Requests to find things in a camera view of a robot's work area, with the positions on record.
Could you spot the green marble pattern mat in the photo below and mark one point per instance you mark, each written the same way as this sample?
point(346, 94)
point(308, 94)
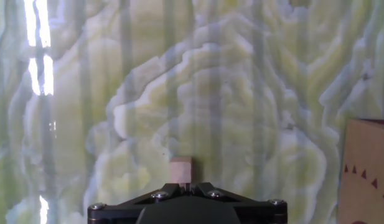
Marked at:
point(226, 93)

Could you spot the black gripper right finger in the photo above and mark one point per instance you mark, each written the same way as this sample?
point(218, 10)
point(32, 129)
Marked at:
point(257, 211)

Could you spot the Costa paper bag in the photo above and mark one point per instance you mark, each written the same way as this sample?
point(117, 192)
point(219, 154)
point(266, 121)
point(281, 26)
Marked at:
point(366, 174)

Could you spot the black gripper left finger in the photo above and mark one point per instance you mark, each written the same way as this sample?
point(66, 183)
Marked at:
point(123, 211)

